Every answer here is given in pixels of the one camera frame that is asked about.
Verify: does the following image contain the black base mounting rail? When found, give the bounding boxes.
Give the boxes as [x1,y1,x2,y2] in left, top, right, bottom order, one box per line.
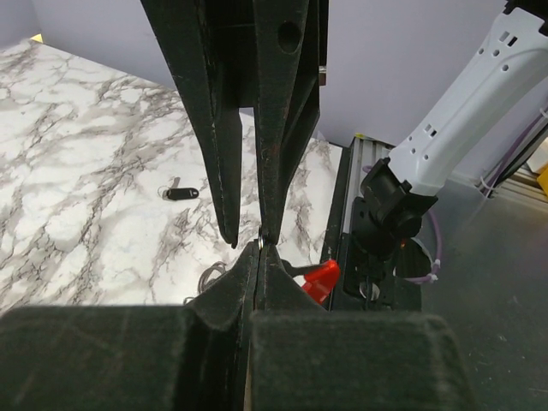
[324,139,436,312]

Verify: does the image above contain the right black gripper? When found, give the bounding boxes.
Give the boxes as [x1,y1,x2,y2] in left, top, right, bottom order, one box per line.
[205,1,329,244]

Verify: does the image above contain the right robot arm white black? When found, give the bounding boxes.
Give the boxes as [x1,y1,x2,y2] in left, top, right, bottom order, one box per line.
[142,1,547,256]

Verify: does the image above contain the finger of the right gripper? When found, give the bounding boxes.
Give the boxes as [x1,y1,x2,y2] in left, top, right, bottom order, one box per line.
[141,1,242,247]

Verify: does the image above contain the metal key organizer red handle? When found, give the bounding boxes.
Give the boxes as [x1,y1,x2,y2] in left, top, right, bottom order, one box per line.
[184,240,341,313]

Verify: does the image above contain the key with black tag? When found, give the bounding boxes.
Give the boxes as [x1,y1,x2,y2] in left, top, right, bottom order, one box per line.
[157,177,200,202]

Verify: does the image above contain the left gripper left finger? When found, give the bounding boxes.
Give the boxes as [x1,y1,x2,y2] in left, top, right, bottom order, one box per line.
[1,242,260,410]

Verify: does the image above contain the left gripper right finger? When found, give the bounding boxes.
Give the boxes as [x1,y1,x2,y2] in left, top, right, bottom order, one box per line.
[247,241,476,411]

